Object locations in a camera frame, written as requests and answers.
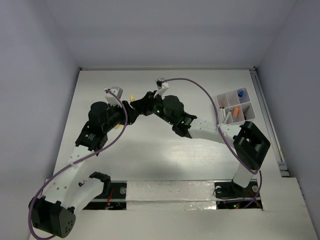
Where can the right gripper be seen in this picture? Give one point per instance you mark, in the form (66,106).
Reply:
(143,105)

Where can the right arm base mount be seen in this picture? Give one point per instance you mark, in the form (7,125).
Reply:
(232,196)

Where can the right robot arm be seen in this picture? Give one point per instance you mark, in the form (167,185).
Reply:
(246,141)

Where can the blue cap white marker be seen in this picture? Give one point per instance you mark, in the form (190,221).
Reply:
(228,118)

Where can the orange highlighter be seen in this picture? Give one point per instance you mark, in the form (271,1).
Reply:
(236,111)

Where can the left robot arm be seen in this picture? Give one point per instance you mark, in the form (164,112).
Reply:
(55,207)

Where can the black scissors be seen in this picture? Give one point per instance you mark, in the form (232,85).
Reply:
(245,111)

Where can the blue glue bottle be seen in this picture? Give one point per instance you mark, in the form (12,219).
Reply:
(240,93)

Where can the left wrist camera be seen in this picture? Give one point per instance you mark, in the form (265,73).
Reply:
(113,95)

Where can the red cap white marker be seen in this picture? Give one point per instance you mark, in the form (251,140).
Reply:
(222,113)

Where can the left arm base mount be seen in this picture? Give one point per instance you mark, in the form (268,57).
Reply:
(112,201)

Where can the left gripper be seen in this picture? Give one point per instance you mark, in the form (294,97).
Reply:
(130,113)

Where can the white compartment organizer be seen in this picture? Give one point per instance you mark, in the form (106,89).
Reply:
(230,100)

